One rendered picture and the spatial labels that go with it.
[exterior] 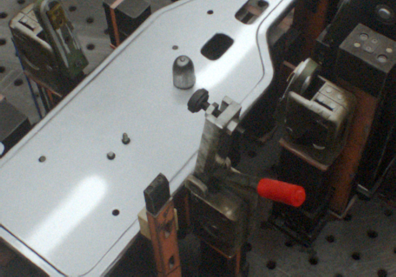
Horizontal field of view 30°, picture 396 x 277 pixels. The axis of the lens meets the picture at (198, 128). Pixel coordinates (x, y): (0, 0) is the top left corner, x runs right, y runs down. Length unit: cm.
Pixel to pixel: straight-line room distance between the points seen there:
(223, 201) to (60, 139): 25
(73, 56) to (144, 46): 10
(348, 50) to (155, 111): 27
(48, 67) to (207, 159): 36
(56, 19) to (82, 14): 53
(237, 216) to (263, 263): 36
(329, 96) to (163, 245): 29
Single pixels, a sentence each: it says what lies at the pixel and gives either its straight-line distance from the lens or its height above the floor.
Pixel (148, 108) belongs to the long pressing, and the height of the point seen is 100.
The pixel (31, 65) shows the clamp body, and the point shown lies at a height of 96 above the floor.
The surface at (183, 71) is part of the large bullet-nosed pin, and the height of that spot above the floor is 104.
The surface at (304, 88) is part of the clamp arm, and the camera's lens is 94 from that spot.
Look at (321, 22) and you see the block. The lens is 132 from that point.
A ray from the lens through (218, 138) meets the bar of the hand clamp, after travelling 77.
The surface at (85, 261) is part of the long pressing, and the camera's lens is 92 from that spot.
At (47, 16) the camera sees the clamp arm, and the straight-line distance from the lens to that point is 102.
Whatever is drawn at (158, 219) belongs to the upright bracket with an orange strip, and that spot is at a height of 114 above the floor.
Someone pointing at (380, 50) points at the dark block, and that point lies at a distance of 95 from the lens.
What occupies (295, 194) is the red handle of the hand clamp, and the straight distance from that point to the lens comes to 79.
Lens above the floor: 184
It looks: 57 degrees down
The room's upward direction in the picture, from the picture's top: 3 degrees counter-clockwise
